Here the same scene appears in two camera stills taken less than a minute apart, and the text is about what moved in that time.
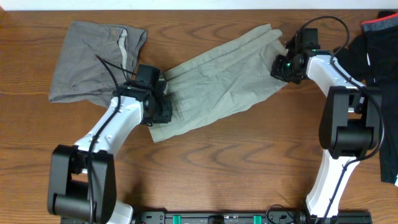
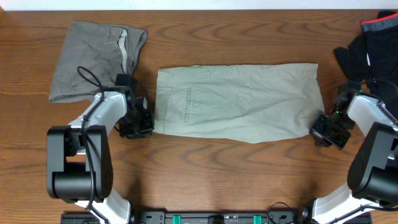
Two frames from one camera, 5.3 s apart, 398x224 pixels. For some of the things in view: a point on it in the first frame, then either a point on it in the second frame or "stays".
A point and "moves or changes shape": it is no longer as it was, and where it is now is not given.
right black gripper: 277,71 -> 316,130
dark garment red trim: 371,60 stays
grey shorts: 94,61 stays
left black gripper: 167,114 -> 147,129
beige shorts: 231,76 moves or changes shape
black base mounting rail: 233,217 stays
